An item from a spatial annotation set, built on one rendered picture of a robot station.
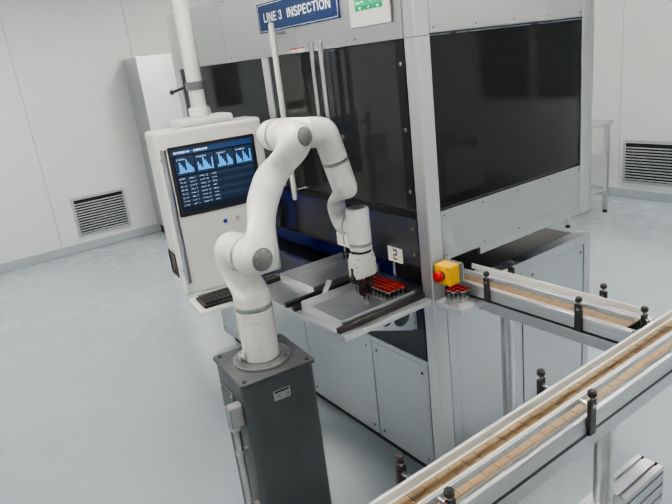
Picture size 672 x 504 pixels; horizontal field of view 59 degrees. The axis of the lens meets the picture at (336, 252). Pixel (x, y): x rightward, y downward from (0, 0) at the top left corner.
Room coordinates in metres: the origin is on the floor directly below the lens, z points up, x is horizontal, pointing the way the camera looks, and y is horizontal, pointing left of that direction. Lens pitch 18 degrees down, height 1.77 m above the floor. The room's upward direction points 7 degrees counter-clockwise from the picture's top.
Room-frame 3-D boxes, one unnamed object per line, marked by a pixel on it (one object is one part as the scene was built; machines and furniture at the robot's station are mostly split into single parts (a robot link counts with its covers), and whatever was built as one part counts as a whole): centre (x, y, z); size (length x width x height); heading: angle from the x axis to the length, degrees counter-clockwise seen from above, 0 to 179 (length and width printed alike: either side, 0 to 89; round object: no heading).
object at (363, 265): (2.06, -0.09, 1.05); 0.10 x 0.08 x 0.11; 124
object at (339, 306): (2.07, -0.06, 0.90); 0.34 x 0.26 x 0.04; 124
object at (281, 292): (2.23, 0.00, 0.87); 0.70 x 0.48 x 0.02; 34
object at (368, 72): (2.25, -0.19, 1.51); 0.43 x 0.01 x 0.59; 34
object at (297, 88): (2.63, 0.06, 1.51); 0.47 x 0.01 x 0.59; 34
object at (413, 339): (2.89, 0.25, 0.73); 1.98 x 0.01 x 0.25; 34
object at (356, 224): (2.06, -0.09, 1.19); 0.09 x 0.08 x 0.13; 38
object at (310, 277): (2.41, 0.04, 0.90); 0.34 x 0.26 x 0.04; 124
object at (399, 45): (2.09, -0.29, 1.40); 0.04 x 0.01 x 0.80; 34
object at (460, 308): (2.00, -0.43, 0.87); 0.14 x 0.13 x 0.02; 124
